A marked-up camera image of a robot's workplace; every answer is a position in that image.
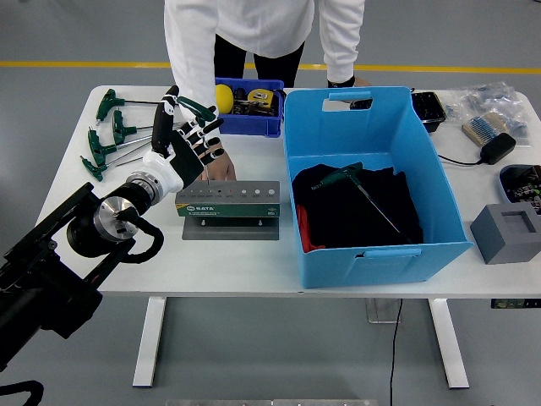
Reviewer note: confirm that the white table leg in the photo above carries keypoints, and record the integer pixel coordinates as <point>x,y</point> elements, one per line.
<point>148,342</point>
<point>448,342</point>

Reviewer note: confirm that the person's left forearm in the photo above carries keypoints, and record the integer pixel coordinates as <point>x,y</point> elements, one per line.
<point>342,59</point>

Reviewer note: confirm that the yellow tape measure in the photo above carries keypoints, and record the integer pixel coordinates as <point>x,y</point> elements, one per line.
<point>258,97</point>

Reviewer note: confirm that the dark brown parts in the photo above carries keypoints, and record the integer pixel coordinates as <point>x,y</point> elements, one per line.
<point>258,110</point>

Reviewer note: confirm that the black power adapter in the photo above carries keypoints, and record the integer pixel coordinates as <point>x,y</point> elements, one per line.
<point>498,148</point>

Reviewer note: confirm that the grey foam block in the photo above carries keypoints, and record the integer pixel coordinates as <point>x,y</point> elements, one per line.
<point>490,237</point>

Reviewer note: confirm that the person's right hand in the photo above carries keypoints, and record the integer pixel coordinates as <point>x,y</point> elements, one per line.
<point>222,171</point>

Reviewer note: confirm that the person's right forearm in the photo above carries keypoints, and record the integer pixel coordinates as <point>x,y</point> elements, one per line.
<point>190,80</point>

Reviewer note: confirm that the black plastic tray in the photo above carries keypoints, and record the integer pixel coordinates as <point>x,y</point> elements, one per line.
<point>427,108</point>

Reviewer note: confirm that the black cloth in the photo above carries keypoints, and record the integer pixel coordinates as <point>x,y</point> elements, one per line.
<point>338,215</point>

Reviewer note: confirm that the small dark spool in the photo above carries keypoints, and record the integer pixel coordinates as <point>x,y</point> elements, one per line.
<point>240,94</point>

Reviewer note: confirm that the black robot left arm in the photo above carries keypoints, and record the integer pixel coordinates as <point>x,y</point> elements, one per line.
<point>42,287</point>

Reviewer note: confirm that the green metal hex key stand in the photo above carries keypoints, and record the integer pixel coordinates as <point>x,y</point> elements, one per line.
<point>228,209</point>

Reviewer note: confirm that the small black glossy device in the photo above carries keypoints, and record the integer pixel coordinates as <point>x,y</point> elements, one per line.
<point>361,104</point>

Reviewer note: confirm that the dark electronic parts pile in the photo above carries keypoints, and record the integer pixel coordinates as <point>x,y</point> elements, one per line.
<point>526,190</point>

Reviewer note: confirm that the person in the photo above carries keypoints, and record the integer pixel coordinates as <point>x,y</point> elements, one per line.
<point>253,21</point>

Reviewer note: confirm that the table height control panel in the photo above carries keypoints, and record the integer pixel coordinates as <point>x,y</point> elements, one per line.
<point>515,303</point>

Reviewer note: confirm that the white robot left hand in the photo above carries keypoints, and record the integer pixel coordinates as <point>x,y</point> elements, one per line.
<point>186,158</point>

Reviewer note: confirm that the red cloth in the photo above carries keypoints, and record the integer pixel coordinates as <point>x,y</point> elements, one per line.
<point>301,224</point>

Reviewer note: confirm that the light blue storage box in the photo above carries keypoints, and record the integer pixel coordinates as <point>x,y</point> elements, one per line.
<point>359,135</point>

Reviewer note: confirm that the blue-grey parts tray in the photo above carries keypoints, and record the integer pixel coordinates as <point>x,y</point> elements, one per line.
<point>506,174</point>

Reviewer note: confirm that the small blue parts bin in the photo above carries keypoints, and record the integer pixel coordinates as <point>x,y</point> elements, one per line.
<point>249,124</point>

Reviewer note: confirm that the clear bags of resistors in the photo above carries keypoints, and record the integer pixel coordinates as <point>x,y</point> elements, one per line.
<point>494,99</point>

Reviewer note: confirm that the clear plastic bracket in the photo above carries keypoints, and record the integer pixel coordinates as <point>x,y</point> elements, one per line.
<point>380,311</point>

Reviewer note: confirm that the yellow ball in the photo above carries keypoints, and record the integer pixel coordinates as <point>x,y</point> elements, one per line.
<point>224,99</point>

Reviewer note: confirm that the person's left hand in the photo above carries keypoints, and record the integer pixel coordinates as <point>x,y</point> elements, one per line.
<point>363,82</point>

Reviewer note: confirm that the taped resistor strip bundle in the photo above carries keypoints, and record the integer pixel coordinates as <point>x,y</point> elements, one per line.
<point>482,126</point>

